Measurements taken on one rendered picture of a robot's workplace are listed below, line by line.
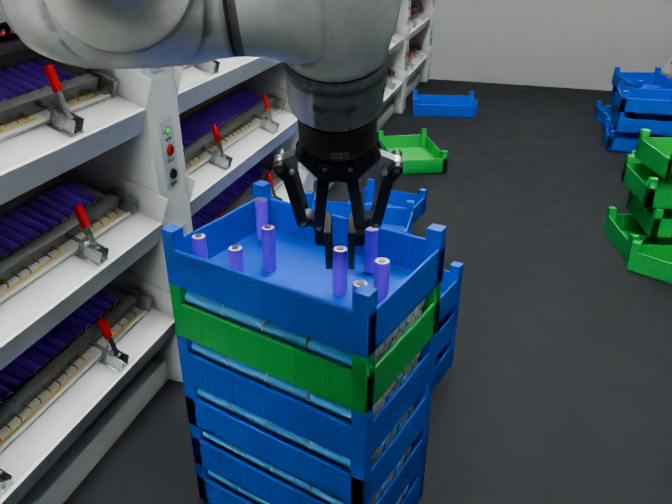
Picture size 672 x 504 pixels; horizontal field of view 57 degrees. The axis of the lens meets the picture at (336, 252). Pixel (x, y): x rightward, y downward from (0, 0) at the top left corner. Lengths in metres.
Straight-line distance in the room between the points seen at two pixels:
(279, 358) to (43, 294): 0.36
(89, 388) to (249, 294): 0.42
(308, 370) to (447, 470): 0.45
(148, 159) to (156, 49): 0.64
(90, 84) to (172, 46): 0.60
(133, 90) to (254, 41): 0.59
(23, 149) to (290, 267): 0.37
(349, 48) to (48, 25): 0.21
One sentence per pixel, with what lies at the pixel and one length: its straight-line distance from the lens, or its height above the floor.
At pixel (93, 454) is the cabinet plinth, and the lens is 1.18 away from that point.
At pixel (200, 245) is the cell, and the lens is 0.81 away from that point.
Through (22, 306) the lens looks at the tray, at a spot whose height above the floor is 0.37.
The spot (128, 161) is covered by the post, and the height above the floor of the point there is 0.46.
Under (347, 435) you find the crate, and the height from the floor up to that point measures 0.28.
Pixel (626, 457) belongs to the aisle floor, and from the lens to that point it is 1.24.
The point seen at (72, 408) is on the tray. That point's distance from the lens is 1.06.
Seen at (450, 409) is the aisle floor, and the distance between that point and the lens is 1.24.
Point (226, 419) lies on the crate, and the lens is 0.91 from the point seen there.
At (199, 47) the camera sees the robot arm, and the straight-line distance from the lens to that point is 0.49.
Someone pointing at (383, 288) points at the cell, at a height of 0.43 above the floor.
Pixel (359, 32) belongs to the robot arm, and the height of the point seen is 0.75.
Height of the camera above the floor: 0.82
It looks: 28 degrees down
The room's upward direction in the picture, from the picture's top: straight up
